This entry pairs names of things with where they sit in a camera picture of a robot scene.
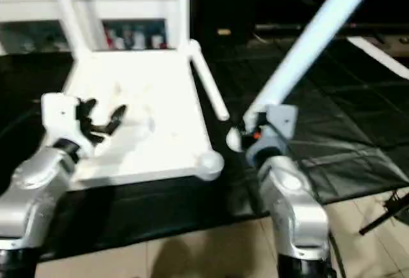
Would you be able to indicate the white plastic table top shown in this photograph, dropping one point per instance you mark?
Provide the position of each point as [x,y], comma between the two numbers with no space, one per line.
[147,99]

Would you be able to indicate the white plastic table leg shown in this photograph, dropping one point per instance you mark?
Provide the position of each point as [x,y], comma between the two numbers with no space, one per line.
[307,41]
[208,83]
[70,16]
[183,9]

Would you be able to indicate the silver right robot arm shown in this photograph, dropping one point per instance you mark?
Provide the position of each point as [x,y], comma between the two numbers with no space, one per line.
[294,208]

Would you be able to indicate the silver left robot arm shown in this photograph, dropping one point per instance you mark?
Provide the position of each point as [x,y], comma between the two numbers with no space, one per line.
[32,188]

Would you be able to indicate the black work mat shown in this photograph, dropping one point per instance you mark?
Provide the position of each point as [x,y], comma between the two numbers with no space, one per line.
[319,131]

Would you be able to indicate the red bottle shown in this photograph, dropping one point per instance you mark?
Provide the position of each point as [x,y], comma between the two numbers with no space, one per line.
[112,38]

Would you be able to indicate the white bottle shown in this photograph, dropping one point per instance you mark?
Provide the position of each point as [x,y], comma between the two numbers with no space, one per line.
[129,38]

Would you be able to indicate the white cup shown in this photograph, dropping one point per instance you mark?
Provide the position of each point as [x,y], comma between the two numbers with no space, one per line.
[156,40]

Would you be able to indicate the tan label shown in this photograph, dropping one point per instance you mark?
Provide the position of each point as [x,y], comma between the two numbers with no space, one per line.
[223,32]

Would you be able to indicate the black stand foot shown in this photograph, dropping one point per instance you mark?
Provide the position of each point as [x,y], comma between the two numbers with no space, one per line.
[386,211]

